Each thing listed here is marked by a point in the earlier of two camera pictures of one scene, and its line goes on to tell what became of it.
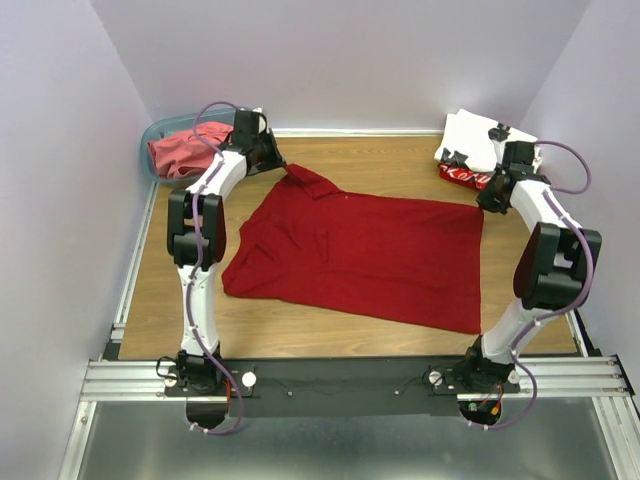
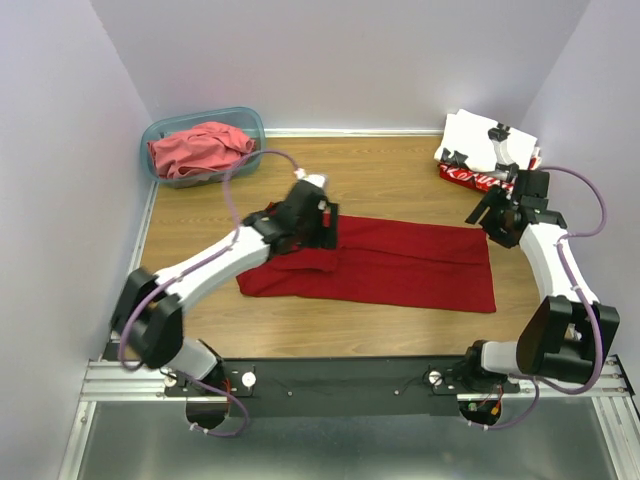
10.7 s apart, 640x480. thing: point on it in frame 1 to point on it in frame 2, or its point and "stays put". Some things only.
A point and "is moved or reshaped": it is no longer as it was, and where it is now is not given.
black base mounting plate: x=346 y=388 stays put
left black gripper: x=276 y=160 to x=325 y=237
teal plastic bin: x=223 y=116 stays put
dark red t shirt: x=412 y=261 is moved or reshaped
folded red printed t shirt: x=465 y=177 stays put
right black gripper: x=485 y=201 to x=493 y=199
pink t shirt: x=181 y=155 stays put
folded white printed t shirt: x=468 y=133 stays put
